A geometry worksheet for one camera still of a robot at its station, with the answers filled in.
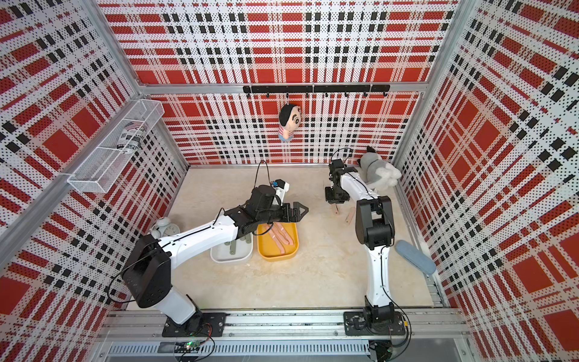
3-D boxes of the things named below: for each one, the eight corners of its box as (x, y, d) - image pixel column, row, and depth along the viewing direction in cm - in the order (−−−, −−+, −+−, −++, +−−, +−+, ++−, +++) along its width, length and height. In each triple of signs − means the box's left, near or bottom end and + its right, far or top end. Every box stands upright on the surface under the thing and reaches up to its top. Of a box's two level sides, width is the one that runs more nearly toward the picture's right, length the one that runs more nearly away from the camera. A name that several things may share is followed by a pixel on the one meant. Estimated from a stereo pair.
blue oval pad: (429, 276, 85) (432, 273, 83) (391, 247, 93) (394, 243, 91) (435, 267, 88) (439, 264, 85) (398, 239, 96) (400, 235, 93)
